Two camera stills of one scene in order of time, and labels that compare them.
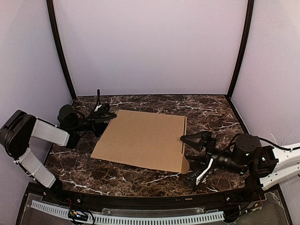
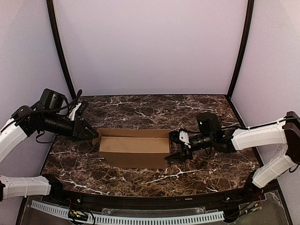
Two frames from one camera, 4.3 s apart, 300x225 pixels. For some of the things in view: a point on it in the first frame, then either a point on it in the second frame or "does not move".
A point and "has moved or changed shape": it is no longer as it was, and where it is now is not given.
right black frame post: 250,8 does not move
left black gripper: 96,119 to 78,129
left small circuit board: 78,215 does not move
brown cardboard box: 153,140 has moved or changed shape
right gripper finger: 202,162 to 176,157
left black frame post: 50,4 does not move
